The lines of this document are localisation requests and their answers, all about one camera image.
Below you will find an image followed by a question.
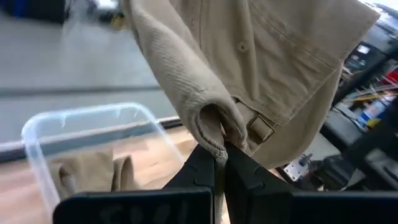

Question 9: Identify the large clear plastic bin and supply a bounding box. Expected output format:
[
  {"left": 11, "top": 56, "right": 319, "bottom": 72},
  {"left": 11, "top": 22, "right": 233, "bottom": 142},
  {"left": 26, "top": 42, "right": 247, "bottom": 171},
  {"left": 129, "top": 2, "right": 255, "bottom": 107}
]
[{"left": 21, "top": 101, "right": 186, "bottom": 218}]

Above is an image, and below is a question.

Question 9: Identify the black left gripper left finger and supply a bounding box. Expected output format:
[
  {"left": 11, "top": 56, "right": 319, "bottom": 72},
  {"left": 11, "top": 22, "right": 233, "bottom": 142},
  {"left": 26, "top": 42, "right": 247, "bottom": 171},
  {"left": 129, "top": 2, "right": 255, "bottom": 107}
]
[{"left": 52, "top": 144, "right": 216, "bottom": 224}]

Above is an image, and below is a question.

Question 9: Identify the black table frame rail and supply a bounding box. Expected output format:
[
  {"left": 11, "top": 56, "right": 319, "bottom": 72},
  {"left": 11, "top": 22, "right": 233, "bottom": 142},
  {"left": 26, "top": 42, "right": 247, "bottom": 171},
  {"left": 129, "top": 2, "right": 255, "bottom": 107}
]
[{"left": 0, "top": 116, "right": 183, "bottom": 163}]

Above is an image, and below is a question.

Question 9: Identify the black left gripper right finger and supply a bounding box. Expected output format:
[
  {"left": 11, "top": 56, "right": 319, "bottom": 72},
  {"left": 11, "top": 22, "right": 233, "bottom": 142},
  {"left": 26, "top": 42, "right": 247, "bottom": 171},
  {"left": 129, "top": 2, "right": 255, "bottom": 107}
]
[{"left": 224, "top": 142, "right": 398, "bottom": 224}]

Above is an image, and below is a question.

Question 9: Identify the beige hat with buckle strap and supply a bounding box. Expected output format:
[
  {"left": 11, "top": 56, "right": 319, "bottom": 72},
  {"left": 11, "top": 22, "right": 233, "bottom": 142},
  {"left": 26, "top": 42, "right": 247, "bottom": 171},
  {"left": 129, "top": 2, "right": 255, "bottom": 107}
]
[{"left": 119, "top": 0, "right": 382, "bottom": 170}]

